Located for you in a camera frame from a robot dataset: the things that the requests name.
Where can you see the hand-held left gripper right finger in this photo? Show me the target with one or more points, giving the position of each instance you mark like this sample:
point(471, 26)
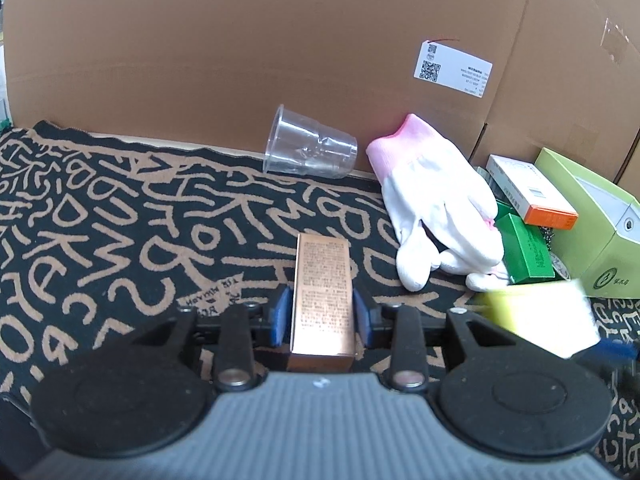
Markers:
point(362, 317)

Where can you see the dark green barcode carton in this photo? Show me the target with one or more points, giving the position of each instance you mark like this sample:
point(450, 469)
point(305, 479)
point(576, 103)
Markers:
point(502, 207)

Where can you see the white glove with pink cuff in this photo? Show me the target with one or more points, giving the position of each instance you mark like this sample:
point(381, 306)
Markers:
point(435, 195)

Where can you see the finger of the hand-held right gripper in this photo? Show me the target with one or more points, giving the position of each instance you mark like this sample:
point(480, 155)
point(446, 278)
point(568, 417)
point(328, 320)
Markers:
point(617, 349)

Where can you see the large brown cardboard box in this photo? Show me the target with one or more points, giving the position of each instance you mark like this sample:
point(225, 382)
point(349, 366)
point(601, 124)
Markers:
point(250, 35)

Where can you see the copper coloured carton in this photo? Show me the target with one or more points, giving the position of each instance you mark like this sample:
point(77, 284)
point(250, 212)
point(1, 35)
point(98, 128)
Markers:
point(322, 300)

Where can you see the white paper label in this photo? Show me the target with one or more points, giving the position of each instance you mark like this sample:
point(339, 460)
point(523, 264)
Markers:
point(452, 67)

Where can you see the white and orange carton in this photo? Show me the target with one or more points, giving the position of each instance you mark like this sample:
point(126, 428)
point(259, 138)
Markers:
point(525, 185)

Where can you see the bright green small carton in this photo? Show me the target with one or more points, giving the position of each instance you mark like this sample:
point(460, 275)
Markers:
point(525, 250)

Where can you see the yellow and white sponge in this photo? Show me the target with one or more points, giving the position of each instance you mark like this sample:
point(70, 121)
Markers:
point(535, 310)

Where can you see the steel wool scourer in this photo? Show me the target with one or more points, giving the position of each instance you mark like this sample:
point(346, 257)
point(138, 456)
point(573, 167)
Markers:
point(547, 236)

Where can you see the black and tan printed mat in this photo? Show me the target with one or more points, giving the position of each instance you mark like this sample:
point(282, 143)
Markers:
point(100, 210)

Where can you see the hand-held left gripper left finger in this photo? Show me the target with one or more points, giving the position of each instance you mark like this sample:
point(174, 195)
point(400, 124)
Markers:
point(281, 315)

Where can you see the clear plastic cup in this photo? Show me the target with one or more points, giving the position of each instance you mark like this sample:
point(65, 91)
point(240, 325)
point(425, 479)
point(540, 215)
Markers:
point(310, 145)

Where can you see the light green cardboard box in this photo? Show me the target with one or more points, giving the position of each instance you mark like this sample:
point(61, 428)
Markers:
point(575, 255)

